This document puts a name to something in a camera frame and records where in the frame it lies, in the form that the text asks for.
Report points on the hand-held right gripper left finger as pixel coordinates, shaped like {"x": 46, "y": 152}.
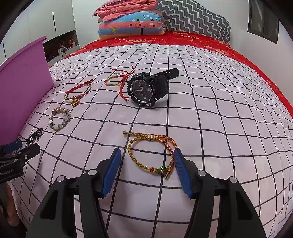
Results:
{"x": 112, "y": 174}

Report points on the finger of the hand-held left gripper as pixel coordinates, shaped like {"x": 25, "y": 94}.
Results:
{"x": 29, "y": 152}
{"x": 12, "y": 146}

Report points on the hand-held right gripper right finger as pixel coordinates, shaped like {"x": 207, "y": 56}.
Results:
{"x": 183, "y": 174}

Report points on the purple plastic basin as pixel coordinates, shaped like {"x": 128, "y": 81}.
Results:
{"x": 23, "y": 91}

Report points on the black sport watch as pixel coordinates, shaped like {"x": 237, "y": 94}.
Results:
{"x": 143, "y": 91}

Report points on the person's left hand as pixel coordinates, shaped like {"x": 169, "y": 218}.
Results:
{"x": 11, "y": 206}

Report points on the clutter in wardrobe niche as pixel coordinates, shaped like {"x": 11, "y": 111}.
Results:
{"x": 59, "y": 48}

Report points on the white wardrobe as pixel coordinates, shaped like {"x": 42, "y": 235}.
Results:
{"x": 34, "y": 22}

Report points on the red patterned bedsheet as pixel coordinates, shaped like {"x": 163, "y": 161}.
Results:
{"x": 194, "y": 39}

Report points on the colourful striped folded quilt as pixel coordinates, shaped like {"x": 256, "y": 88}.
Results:
{"x": 128, "y": 27}

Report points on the grey chevron pillow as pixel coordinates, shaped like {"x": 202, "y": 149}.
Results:
{"x": 194, "y": 20}

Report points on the folded salmon quilt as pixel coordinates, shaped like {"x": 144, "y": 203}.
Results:
{"x": 128, "y": 12}

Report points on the pink pillow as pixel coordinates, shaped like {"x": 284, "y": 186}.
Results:
{"x": 114, "y": 2}

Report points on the dark window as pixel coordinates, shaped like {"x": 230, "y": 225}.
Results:
{"x": 263, "y": 20}

